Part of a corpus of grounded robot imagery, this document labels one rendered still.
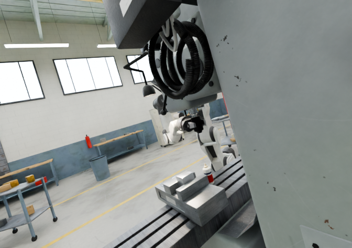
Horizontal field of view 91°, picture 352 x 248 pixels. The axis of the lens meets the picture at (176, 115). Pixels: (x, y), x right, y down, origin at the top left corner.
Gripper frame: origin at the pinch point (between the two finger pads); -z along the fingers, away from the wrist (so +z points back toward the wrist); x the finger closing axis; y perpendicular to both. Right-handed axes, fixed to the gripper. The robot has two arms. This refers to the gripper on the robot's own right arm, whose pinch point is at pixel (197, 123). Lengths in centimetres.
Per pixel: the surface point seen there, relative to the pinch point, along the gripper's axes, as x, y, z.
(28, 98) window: -294, -196, 692
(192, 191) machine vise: -15.4, 24.0, -10.4
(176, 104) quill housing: -9.1, -11.5, -4.5
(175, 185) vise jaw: -19.5, 22.6, -2.5
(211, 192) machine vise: -9.4, 25.4, -15.1
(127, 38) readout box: -28, -29, -35
